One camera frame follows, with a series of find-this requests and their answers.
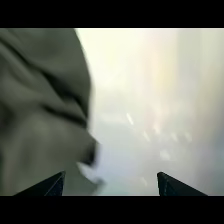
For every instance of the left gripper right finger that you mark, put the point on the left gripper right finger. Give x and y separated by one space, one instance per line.
170 187

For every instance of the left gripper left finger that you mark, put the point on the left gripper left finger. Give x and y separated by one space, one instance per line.
53 186

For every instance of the brown T-shirt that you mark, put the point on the brown T-shirt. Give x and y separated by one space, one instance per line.
36 100

